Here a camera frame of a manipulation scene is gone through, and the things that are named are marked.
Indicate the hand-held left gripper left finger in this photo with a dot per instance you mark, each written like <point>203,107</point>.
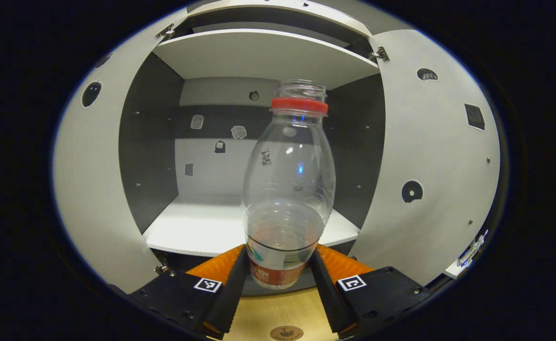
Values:
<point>230,293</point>

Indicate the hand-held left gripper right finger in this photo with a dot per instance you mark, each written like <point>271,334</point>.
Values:
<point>327,293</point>

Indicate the clear plastic bottle red label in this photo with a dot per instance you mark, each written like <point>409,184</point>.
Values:
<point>287,189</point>

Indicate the white cabinet door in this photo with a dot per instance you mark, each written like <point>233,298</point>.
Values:
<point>429,156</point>
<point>93,189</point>

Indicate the round brown coaster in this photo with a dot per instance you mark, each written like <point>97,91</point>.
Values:
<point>286,333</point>

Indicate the metal door hinge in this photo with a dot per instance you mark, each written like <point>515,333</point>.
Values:
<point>380,53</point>
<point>166,31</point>
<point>162,270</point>

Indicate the white cabinet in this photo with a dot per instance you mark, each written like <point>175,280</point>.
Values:
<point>202,227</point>

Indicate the white cabinet drawer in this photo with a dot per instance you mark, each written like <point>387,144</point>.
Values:
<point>282,6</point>

